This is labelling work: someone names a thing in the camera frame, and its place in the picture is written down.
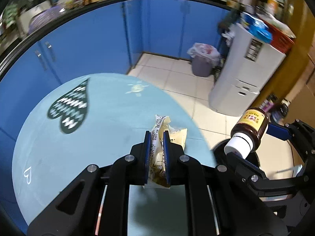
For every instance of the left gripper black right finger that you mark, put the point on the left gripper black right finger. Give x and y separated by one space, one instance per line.
166 142

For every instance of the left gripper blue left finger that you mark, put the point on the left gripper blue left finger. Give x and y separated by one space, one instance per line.
147 146

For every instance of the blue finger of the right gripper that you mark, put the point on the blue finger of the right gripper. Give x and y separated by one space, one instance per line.
242 168
278 131

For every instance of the brown medicine bottle white cap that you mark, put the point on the brown medicine bottle white cap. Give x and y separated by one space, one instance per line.
247 133

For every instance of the yellow snack wrapper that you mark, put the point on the yellow snack wrapper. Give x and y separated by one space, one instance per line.
157 154

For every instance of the blue kitchen cabinets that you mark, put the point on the blue kitchen cabinets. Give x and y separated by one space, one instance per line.
106 38

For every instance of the dark blue jar on floor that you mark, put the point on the dark blue jar on floor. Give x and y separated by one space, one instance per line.
280 111

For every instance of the light blue round table mat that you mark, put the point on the light blue round table mat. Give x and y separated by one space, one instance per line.
93 119

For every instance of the white storage cabinet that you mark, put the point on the white storage cabinet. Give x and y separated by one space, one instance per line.
248 66

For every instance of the red plastic basket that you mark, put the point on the red plastic basket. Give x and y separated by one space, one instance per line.
280 41

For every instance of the grey bin with plastic bag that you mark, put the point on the grey bin with plastic bag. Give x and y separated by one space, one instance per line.
204 58

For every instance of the blue snack package on cabinet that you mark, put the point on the blue snack package on cabinet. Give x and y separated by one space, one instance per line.
256 27

